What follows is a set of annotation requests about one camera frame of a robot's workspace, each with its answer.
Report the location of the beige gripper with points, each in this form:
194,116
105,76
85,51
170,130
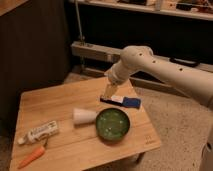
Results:
110,90

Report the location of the white ceramic cup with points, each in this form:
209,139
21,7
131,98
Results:
82,116

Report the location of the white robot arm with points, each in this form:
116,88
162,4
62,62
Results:
194,83

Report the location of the green ceramic bowl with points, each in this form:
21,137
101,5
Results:
112,124

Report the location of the long grey case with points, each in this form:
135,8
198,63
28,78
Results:
141,58

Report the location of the wooden table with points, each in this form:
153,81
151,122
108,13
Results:
76,148

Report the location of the metal pole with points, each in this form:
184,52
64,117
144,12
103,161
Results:
81,37

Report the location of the white toothpaste tube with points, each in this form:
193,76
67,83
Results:
39,133

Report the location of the orange toy carrot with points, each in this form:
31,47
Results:
35,154

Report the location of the wooden shelf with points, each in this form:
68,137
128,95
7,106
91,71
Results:
154,8

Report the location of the black case handle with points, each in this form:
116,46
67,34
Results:
184,62

